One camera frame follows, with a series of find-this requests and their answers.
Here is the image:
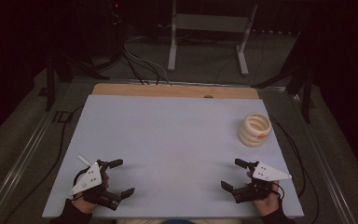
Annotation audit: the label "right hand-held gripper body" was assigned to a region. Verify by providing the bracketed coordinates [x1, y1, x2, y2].
[231, 161, 293, 204]

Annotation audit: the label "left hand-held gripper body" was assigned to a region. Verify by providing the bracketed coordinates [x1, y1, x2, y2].
[70, 159, 122, 211]

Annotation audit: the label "white pen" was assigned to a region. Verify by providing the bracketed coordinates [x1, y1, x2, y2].
[76, 154, 93, 167]

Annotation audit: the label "cream ribbed pen holder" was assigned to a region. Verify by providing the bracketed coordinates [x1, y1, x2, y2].
[238, 113, 273, 147]

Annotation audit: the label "person's left hand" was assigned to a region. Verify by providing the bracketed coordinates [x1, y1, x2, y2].
[72, 173, 110, 215]

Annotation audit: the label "person's right hand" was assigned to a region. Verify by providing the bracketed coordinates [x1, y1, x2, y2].
[245, 172, 282, 217]

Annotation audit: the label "pale blue table mat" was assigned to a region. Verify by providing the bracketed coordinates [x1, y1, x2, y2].
[42, 94, 305, 219]

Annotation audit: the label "black stand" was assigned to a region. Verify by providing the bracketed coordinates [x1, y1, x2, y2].
[44, 50, 110, 112]
[251, 29, 317, 124]

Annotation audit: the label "dark equipment rack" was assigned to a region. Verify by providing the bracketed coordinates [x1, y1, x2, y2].
[74, 0, 129, 64]

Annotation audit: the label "grey metal stand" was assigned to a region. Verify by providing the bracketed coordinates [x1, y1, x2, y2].
[167, 0, 259, 77]

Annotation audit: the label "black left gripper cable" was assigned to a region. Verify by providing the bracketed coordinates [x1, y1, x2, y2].
[73, 167, 90, 189]

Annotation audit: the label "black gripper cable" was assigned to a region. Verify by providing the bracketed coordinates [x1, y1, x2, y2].
[271, 182, 286, 201]
[73, 167, 90, 189]

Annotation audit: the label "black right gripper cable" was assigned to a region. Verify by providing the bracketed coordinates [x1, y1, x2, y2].
[271, 182, 286, 201]

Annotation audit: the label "black floor cable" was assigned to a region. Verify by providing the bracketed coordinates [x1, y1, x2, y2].
[121, 50, 162, 86]
[268, 114, 322, 224]
[2, 105, 86, 224]

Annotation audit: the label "metal floor rail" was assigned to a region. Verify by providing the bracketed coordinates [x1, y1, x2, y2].
[288, 91, 357, 224]
[0, 104, 63, 224]

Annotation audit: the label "white floor cable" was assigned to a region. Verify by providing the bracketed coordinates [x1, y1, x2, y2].
[123, 43, 171, 86]

